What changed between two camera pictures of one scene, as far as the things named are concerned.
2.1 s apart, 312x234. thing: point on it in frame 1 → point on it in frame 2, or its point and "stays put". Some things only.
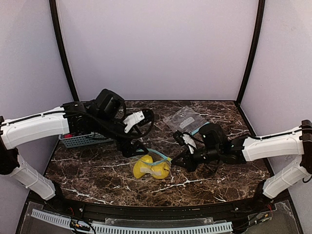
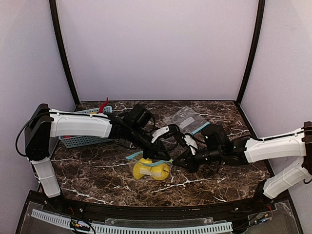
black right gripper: x=190 y=159 stays put
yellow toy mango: x=146 y=161 stays put
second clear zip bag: x=185 y=120 stays put
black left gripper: x=127 y=145 → x=156 y=151
